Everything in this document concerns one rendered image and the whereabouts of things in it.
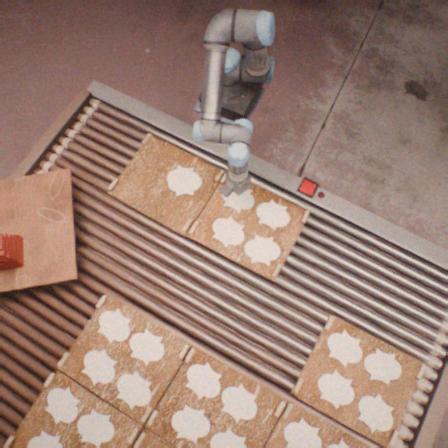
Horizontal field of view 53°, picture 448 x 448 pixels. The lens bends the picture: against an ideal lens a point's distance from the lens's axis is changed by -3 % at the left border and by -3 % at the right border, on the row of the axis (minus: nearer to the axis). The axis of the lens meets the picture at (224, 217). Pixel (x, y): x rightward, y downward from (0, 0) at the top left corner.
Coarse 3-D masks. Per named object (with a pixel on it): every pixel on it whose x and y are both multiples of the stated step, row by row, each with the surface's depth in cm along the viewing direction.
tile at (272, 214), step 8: (272, 200) 201; (264, 208) 199; (272, 208) 199; (280, 208) 199; (264, 216) 198; (272, 216) 198; (280, 216) 198; (288, 216) 198; (272, 224) 197; (280, 224) 196
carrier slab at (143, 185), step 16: (160, 144) 214; (144, 160) 211; (160, 160) 211; (176, 160) 210; (192, 160) 210; (128, 176) 208; (144, 176) 208; (160, 176) 208; (208, 176) 207; (112, 192) 205; (128, 192) 205; (144, 192) 205; (160, 192) 205; (208, 192) 204; (144, 208) 202; (160, 208) 202; (176, 208) 201; (192, 208) 201; (176, 224) 199; (192, 224) 199
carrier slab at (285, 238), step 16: (256, 192) 203; (208, 208) 201; (224, 208) 201; (256, 208) 200; (288, 208) 200; (304, 208) 200; (208, 224) 198; (256, 224) 198; (288, 224) 197; (304, 224) 198; (208, 240) 196; (272, 240) 195; (288, 240) 195; (240, 256) 193; (256, 272) 190; (272, 272) 190
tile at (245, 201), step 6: (246, 192) 203; (228, 198) 202; (234, 198) 202; (240, 198) 202; (246, 198) 201; (252, 198) 201; (228, 204) 201; (234, 204) 201; (240, 204) 200; (246, 204) 200; (252, 204) 200; (240, 210) 200
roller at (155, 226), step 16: (96, 192) 207; (128, 208) 204; (144, 224) 202; (160, 224) 201; (176, 240) 198; (208, 256) 195; (240, 272) 192; (272, 288) 189; (288, 304) 188; (304, 304) 186; (320, 320) 184
